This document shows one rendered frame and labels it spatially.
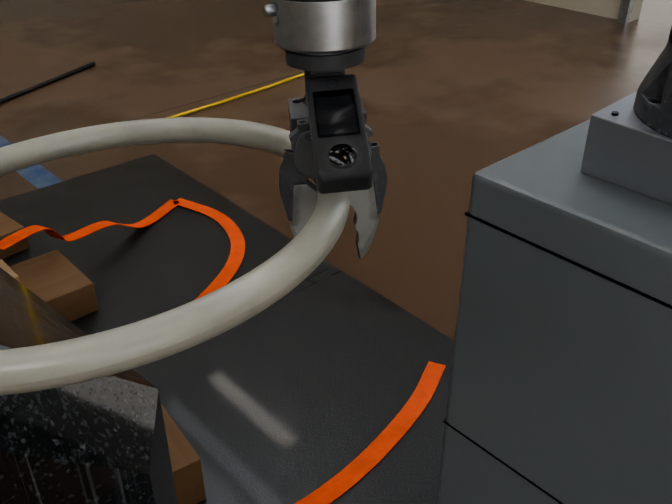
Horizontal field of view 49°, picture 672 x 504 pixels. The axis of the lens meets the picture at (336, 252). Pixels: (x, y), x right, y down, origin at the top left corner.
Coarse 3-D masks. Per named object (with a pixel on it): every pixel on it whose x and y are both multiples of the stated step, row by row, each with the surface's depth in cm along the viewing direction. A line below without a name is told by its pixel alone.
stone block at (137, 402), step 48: (0, 288) 104; (0, 336) 82; (48, 336) 93; (96, 384) 89; (144, 384) 96; (0, 432) 75; (48, 432) 80; (96, 432) 86; (144, 432) 93; (0, 480) 75; (48, 480) 80; (96, 480) 85; (144, 480) 90
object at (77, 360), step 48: (48, 144) 86; (96, 144) 87; (240, 144) 84; (288, 144) 78; (336, 240) 61; (240, 288) 53; (288, 288) 55; (96, 336) 49; (144, 336) 49; (192, 336) 50; (0, 384) 47; (48, 384) 48
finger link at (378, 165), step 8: (376, 144) 68; (376, 152) 68; (376, 160) 68; (376, 168) 69; (384, 168) 69; (376, 176) 69; (384, 176) 69; (376, 184) 70; (384, 184) 70; (376, 192) 70; (384, 192) 70; (376, 200) 71
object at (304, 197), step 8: (296, 184) 69; (304, 184) 69; (312, 184) 70; (296, 192) 69; (304, 192) 69; (312, 192) 69; (296, 200) 70; (304, 200) 70; (312, 200) 70; (296, 208) 70; (304, 208) 70; (312, 208) 70; (296, 216) 70; (304, 216) 71; (296, 224) 71; (304, 224) 71; (296, 232) 71
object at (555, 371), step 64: (576, 128) 103; (512, 192) 87; (576, 192) 86; (512, 256) 91; (576, 256) 84; (640, 256) 78; (512, 320) 95; (576, 320) 87; (640, 320) 80; (512, 384) 99; (576, 384) 91; (640, 384) 83; (448, 448) 115; (512, 448) 104; (576, 448) 94; (640, 448) 87
